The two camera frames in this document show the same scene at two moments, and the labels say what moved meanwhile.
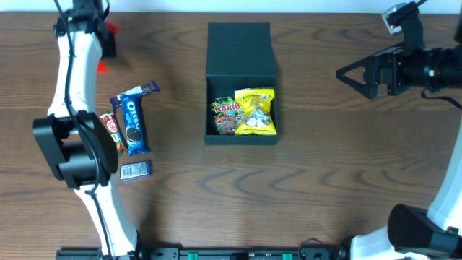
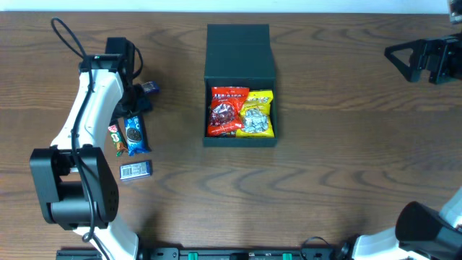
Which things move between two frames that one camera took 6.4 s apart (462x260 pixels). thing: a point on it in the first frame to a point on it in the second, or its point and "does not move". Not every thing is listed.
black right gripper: x=382 y=74 to x=424 y=60
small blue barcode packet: x=135 y=170 does not move
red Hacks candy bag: x=112 y=28 to x=225 y=118
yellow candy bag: x=254 y=112 does not move
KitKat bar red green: x=115 y=132 does not move
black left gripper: x=112 y=45 to x=145 y=102
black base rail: x=203 y=253 does not move
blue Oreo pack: x=133 y=110 does not move
